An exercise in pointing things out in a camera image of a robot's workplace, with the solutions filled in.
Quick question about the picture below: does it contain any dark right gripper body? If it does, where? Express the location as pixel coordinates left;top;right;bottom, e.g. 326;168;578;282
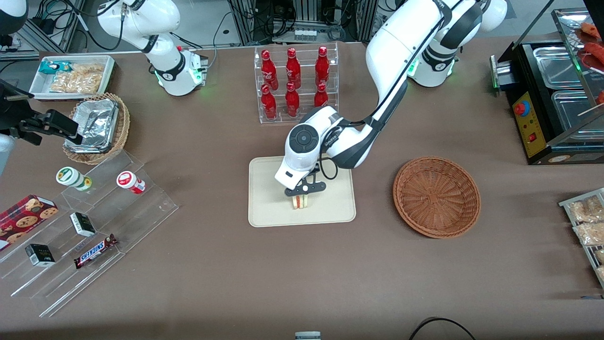
0;78;34;145

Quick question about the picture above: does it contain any beige rectangular tray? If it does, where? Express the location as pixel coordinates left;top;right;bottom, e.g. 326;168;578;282
248;156;357;228

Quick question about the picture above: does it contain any light woven wicker basket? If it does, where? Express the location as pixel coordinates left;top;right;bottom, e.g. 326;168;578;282
62;92;131;165

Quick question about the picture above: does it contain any brown round wicker basket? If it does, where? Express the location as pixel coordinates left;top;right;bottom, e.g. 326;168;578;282
393;156;482;239

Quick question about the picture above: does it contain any white rectangular snack bin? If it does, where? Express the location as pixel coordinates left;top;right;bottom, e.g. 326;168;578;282
29;55;116;101

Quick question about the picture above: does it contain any stack of foil containers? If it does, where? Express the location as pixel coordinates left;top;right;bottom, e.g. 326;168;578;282
65;99;119;153

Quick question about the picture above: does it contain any clear bag of chips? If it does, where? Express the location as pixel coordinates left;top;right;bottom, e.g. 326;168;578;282
49;63;105;94

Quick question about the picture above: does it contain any teal snack packet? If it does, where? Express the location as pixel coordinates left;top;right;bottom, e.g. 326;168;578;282
38;61;73;76

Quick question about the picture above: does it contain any green lid yogurt bottle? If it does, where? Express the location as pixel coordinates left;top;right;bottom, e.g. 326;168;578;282
56;166;93;192

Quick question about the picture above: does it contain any red cola bottle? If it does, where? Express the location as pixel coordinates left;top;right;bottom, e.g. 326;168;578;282
285;82;301;118
261;50;279;91
285;48;302;90
313;83;329;109
315;46;331;87
260;85;278;120

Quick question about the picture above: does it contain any clear acrylic bottle rack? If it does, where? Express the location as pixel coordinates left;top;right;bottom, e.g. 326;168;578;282
253;42;340;125

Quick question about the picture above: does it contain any red plaid cookie box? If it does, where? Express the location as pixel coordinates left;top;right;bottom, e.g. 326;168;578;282
0;194;59;252

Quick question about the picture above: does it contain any red lid yogurt bottle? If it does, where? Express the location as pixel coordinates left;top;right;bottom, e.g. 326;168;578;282
116;170;146;195

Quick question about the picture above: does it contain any small black carton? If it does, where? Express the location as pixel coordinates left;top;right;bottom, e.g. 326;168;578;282
25;243;56;268
69;212;97;238

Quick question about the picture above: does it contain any clear acrylic step stand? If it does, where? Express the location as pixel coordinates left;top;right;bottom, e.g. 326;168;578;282
0;150;179;318

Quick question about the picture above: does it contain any Snickers chocolate bar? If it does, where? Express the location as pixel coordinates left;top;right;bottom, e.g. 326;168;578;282
74;233;118;270

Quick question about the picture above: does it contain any black food warmer machine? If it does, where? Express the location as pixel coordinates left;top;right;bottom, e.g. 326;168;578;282
490;7;604;166

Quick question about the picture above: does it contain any red sausage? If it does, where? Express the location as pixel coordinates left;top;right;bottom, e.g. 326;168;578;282
583;42;604;72
579;21;604;41

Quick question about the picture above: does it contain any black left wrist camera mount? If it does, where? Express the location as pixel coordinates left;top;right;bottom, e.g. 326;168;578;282
284;166;327;197

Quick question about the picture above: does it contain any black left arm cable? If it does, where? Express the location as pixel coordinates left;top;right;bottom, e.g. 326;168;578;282
319;0;454;181

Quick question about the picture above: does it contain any aluminium frame rack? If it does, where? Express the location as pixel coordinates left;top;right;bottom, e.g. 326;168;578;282
226;0;379;46

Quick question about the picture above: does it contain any black table edge cable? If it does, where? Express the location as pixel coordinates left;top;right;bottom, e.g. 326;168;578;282
408;317;478;340

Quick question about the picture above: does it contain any metal wire snack rack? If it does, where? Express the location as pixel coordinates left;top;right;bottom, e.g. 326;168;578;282
559;187;604;289

